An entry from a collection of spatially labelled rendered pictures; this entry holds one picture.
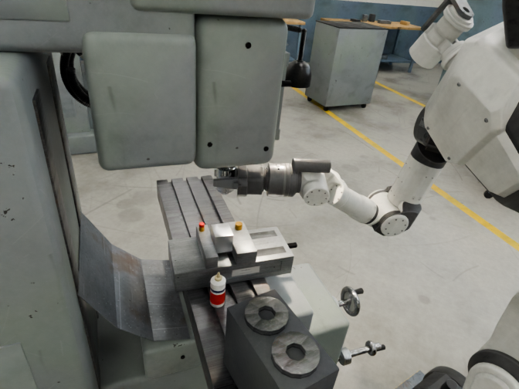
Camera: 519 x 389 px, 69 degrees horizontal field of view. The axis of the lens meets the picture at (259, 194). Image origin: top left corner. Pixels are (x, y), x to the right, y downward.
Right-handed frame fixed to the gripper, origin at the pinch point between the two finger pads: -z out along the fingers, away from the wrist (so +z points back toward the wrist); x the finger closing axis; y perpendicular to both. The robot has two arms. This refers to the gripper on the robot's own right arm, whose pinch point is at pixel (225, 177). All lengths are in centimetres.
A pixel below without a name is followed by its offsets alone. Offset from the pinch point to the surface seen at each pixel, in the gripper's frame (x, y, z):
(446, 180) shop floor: -238, 126, 222
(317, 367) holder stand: 44.7, 13.3, 18.0
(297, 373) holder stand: 47, 12, 14
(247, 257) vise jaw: 4.8, 22.6, 6.9
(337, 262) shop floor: -109, 124, 78
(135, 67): 17.8, -31.0, -15.8
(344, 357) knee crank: 2, 72, 45
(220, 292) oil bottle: 14.9, 26.1, -0.2
